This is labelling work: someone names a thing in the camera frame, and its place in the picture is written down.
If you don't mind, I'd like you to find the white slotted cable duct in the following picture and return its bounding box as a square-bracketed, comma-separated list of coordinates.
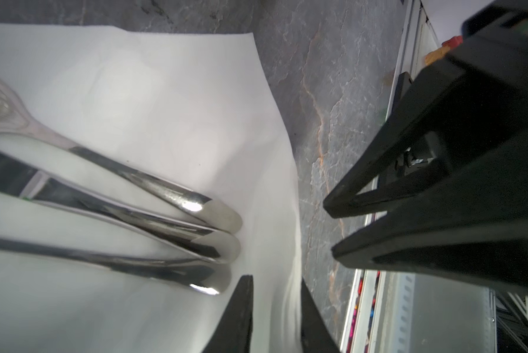
[371, 272, 497, 352]

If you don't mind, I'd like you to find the red yellow toy figure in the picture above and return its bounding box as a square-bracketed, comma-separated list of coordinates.
[424, 35, 463, 66]

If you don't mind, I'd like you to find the white paper napkin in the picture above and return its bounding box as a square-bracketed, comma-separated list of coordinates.
[0, 24, 302, 352]

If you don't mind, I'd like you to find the silver table knife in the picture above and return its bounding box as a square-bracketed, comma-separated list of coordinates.
[0, 151, 241, 264]

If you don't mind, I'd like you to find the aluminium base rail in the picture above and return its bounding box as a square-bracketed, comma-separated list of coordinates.
[338, 0, 441, 353]

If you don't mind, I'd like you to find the silver fork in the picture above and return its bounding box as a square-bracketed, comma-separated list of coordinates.
[0, 80, 243, 234]

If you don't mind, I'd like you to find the silver spoon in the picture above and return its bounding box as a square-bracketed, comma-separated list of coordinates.
[0, 238, 231, 296]

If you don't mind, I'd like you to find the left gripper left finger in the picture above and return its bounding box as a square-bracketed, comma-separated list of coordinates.
[202, 275, 254, 353]

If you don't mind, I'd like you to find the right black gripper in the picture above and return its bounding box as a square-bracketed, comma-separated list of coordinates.
[324, 1, 528, 295]

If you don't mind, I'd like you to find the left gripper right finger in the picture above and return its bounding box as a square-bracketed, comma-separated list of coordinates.
[301, 279, 340, 353]

